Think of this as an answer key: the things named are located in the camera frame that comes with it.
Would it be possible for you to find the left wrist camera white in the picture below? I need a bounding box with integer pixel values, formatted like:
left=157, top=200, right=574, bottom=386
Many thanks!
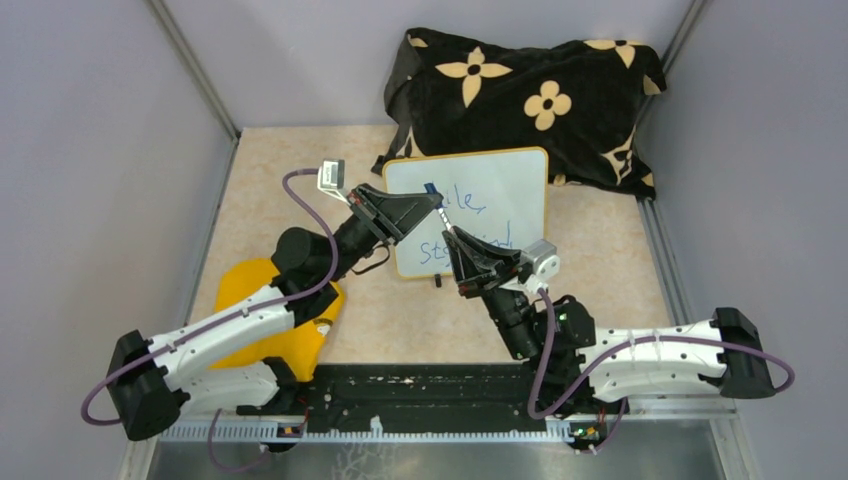
left=317, top=158, right=347, bottom=200

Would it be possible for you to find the black floral pillow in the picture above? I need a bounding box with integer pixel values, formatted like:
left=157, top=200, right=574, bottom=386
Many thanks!
left=372, top=27, right=667, bottom=199

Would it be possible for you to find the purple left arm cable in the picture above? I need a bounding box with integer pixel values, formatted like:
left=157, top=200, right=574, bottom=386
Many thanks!
left=79, top=168, right=340, bottom=427

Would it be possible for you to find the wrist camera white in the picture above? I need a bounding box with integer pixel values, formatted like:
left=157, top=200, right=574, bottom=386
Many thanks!
left=522, top=239, right=561, bottom=294
left=317, top=158, right=347, bottom=200

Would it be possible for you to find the left aluminium frame post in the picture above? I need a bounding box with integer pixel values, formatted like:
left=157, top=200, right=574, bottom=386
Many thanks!
left=143, top=0, right=241, bottom=142

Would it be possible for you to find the right aluminium frame post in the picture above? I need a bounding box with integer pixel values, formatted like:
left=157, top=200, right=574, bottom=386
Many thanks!
left=635, top=0, right=710, bottom=127

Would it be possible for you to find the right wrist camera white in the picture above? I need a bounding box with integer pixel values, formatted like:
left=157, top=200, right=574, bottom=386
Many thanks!
left=522, top=239, right=561, bottom=294

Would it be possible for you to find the aluminium front rail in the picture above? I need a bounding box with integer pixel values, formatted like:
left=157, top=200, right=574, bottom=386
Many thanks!
left=158, top=390, right=738, bottom=446

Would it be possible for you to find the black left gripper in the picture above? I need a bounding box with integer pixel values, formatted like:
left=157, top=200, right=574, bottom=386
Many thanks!
left=324, top=185, right=446, bottom=284

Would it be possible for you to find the white marker pen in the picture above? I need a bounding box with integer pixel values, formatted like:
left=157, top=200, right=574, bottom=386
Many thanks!
left=435, top=203, right=453, bottom=231

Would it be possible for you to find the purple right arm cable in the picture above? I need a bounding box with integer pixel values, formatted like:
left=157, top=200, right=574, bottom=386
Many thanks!
left=527, top=286, right=796, bottom=421

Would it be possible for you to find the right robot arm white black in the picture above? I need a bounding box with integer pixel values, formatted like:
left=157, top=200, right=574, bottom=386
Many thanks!
left=442, top=226, right=794, bottom=415

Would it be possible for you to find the aluminium frame post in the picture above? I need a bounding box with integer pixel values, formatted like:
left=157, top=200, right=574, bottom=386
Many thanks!
left=143, top=0, right=241, bottom=142
left=635, top=0, right=710, bottom=127

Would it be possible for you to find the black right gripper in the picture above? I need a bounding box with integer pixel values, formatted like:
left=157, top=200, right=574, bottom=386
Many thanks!
left=446, top=224, right=543, bottom=359

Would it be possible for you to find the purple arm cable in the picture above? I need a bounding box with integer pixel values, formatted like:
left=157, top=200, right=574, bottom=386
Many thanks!
left=527, top=286, right=796, bottom=421
left=79, top=168, right=340, bottom=427

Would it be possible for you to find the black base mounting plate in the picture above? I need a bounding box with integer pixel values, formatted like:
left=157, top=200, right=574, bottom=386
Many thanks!
left=236, top=362, right=536, bottom=422

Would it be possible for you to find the yellow cloth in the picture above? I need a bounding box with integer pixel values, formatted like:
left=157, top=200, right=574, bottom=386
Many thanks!
left=211, top=258, right=345, bottom=383

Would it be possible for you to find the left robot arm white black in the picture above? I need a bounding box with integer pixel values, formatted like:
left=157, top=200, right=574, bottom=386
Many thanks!
left=101, top=183, right=443, bottom=441

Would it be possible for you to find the white whiteboard yellow frame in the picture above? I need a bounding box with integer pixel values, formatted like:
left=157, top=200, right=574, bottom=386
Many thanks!
left=383, top=147, right=548, bottom=249

